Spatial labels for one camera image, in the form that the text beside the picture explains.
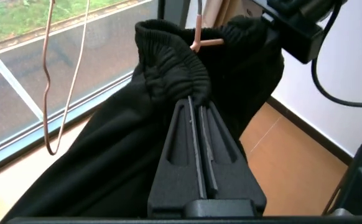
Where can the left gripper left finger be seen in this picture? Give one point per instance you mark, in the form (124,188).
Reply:
(174,180)

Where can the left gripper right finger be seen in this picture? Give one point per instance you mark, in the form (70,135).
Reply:
(240,186)

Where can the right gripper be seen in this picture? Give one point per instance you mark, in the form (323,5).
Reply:
(302,43)

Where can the black garment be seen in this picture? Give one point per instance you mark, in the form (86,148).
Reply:
(122,155)

